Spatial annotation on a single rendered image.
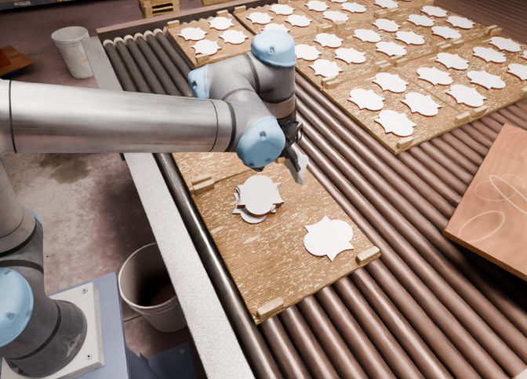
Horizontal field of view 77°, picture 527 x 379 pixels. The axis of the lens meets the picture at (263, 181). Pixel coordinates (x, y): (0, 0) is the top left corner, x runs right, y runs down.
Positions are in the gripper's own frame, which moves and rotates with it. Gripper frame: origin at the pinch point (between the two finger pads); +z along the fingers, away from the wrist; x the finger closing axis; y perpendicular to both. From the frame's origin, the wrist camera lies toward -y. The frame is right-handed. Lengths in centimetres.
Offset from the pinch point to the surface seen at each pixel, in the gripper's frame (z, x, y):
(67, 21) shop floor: 118, 393, 140
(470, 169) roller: 20, -43, 46
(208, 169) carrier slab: 11.6, 24.0, -1.4
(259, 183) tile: 8.0, 5.8, 0.3
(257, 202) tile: 7.4, 2.2, -5.6
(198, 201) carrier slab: 10.5, 18.1, -12.5
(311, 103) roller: 19, 16, 48
